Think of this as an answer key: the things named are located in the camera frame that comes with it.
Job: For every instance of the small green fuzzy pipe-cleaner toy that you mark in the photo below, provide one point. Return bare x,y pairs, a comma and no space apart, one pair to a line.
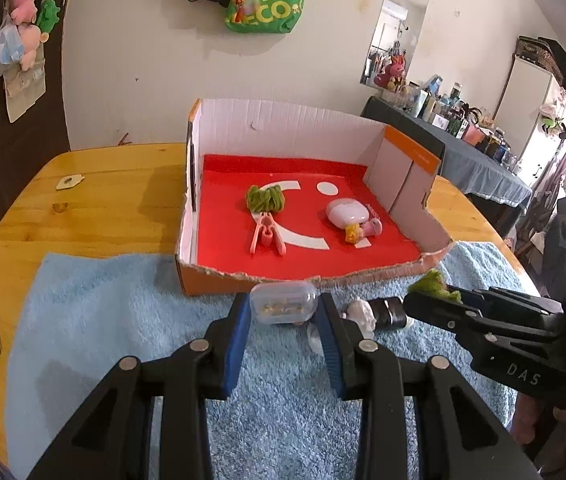
433,285

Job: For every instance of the pink plastic clip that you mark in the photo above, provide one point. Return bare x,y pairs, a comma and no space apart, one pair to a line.
268,232

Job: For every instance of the clear plastic bag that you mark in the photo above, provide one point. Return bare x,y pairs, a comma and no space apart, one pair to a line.
5,52

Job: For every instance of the dark brown door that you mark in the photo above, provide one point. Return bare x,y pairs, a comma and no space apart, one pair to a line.
38,135

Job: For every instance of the beige hanging pouch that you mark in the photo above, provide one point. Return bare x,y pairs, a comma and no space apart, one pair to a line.
25,95

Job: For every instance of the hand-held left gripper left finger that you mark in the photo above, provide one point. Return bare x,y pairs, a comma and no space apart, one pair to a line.
235,350

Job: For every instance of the white sticker on table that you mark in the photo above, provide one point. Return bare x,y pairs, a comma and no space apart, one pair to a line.
69,181

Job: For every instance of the green plush toy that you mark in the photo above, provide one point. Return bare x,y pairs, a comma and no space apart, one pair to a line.
48,17

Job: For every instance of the pink red plush toy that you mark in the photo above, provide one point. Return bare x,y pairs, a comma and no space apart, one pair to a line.
392,72

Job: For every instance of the large green fuzzy pipe-cleaner toy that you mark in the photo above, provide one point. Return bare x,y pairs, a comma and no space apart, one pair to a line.
265,199

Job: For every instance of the pink egg-shaped case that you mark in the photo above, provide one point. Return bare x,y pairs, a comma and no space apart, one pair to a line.
345,214

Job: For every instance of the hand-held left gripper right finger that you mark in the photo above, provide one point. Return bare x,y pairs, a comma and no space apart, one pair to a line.
333,355

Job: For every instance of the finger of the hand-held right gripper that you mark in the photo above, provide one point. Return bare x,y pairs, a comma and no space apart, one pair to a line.
443,315
523,302

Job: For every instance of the small pink yellow toy figure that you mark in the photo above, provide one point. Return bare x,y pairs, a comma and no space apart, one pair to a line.
358,232

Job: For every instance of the light blue fluffy towel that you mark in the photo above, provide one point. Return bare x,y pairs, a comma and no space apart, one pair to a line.
113,320

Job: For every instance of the wall mirror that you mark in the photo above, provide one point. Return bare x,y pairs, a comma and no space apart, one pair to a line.
403,20

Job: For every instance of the clear round plastic lid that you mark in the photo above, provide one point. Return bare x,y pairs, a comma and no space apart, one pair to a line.
314,340

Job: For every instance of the side table with dark cloth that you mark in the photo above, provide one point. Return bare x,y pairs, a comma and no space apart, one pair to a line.
463,170

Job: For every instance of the person's right hand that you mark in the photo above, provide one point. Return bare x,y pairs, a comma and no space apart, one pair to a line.
528,420

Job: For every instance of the white refrigerator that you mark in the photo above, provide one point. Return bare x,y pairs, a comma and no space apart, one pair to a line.
528,110

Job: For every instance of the dark bag on refrigerator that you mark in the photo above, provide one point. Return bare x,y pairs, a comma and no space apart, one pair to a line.
545,57

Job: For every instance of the black and white doll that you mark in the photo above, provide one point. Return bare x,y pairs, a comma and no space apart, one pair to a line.
388,312

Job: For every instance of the orange cardboard box red interior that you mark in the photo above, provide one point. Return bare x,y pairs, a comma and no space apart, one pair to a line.
223,240

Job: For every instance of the green black hanging toy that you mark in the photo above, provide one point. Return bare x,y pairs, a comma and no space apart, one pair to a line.
555,125

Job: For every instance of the clear plastic case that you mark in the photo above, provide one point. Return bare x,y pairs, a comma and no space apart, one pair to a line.
283,305

